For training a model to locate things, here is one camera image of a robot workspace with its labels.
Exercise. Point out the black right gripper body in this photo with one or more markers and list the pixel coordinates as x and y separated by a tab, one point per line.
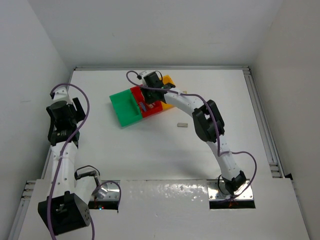
149	94

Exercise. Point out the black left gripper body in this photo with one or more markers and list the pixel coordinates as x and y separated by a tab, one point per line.
63	135

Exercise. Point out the blue marker pen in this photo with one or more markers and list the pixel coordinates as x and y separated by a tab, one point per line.
143	107

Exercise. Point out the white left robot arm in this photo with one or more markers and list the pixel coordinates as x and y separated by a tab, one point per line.
66	207

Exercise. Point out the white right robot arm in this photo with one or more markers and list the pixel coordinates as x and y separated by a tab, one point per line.
207	121

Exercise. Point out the yellow plastic bin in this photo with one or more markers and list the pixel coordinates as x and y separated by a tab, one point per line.
165	106

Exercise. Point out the red plastic bin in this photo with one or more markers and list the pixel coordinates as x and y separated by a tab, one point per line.
138	96

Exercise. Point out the green plastic bin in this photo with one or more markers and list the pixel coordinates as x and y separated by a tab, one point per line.
126	108

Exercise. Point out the grey rectangular eraser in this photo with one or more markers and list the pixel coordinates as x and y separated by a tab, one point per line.
182	125

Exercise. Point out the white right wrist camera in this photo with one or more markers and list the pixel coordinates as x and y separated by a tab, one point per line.
144	73

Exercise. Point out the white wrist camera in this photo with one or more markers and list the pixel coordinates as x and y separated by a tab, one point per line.
60	93
144	73

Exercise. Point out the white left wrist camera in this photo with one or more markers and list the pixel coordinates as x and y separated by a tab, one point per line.
60	93

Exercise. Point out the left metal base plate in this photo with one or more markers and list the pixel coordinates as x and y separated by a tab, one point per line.
109	190

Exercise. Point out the metal base plate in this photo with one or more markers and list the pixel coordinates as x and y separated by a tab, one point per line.
217	191
109	190

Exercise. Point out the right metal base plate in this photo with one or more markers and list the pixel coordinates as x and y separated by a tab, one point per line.
217	191

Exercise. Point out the aluminium frame rail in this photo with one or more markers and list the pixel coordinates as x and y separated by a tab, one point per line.
268	141

